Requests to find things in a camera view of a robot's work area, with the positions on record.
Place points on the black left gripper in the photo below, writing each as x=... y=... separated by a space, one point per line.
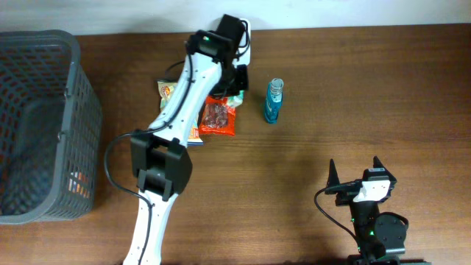
x=243 y=82

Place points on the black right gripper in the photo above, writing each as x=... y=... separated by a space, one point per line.
x=344 y=198

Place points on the red candy bag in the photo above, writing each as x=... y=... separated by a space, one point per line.
x=218 y=118

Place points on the blue mouthwash bottle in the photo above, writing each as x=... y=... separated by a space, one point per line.
x=274 y=100

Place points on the yellow wipes bag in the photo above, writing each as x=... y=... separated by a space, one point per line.
x=166 y=89

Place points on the green tissue pack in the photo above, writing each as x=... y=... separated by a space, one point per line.
x=235 y=101

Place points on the orange tissue pack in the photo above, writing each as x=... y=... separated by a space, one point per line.
x=80 y=184

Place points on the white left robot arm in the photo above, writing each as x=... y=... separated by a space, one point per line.
x=215 y=65

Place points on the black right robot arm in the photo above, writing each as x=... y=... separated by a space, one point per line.
x=380 y=237

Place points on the white barcode scanner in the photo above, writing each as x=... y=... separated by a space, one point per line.
x=243 y=54

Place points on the grey plastic basket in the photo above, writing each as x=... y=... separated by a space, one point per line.
x=51 y=123

